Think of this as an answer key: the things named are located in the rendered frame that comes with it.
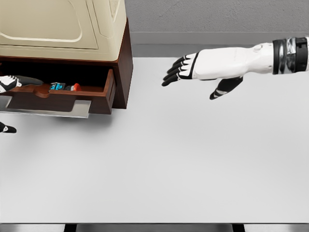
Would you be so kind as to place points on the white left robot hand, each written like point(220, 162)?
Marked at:
point(9, 81)

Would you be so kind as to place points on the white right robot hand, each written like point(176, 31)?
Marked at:
point(217, 64)

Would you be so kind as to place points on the brown wooden cabinet drawer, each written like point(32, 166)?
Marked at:
point(60, 102)

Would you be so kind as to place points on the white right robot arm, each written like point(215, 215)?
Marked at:
point(280, 56)

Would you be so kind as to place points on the cream cabinet top panel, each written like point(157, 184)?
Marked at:
point(55, 24)

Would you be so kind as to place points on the brown wooden cabinet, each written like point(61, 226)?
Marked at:
point(124, 67)

